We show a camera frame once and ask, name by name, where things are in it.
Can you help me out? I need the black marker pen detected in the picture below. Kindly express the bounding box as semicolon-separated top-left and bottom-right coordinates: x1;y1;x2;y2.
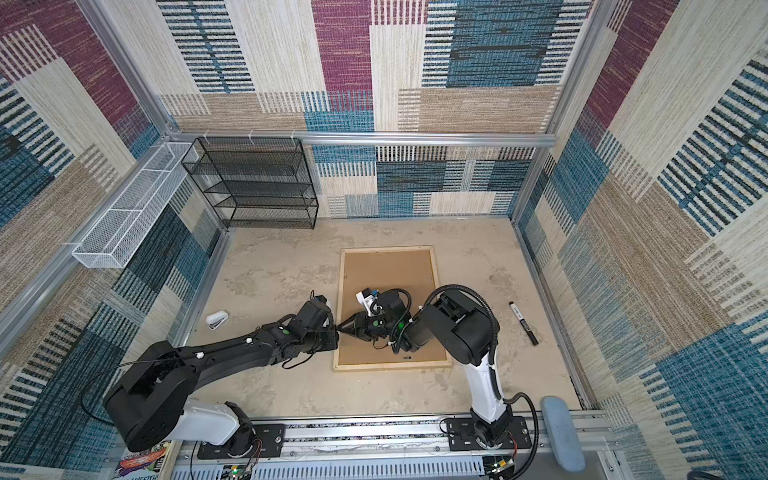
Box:
509;301;539;346

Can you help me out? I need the black wire mesh shelf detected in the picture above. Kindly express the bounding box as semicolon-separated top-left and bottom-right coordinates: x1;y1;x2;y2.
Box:
181;137;319;229

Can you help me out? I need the small white object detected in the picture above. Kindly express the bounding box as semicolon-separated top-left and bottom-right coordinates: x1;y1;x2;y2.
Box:
205;310;229;330

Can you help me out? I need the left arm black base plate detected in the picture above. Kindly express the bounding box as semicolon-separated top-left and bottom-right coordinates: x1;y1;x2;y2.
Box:
196;423;286;460

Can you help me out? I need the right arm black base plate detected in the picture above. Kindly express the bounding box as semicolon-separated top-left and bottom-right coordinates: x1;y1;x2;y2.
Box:
439;416;533;451

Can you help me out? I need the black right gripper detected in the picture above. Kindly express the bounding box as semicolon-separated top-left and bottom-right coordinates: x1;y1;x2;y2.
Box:
339;313;396;343

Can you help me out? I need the black corrugated cable hose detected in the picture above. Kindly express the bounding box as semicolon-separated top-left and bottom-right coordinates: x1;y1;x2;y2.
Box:
371;284;541;480

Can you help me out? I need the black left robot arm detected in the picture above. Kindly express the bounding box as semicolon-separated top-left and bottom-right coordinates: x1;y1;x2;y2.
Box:
103;295;339;458

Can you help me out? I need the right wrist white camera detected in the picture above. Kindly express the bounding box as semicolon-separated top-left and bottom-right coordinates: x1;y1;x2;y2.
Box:
356;288;381;317

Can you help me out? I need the brown cardboard backing board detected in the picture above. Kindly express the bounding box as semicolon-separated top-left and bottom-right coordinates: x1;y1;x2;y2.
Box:
338;250;448;366

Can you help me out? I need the white wire mesh basket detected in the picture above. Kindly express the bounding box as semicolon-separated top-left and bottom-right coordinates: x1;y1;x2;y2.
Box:
72;142;191;269

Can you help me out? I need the aluminium front rail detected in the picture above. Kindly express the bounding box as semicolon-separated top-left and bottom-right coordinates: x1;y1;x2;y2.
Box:
158;411;633;479

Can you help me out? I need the colourful treehouse book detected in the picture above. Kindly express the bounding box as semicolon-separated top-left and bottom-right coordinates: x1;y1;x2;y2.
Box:
112;441;171;480

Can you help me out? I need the grey blue padded object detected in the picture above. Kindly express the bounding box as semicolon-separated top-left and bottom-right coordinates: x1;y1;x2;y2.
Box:
541;396;586;473

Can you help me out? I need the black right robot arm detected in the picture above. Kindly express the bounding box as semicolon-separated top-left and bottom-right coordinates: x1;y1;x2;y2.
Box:
337;284;513;448

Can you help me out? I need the light wooden picture frame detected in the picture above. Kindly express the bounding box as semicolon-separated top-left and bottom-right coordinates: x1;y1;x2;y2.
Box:
332;245;453;372

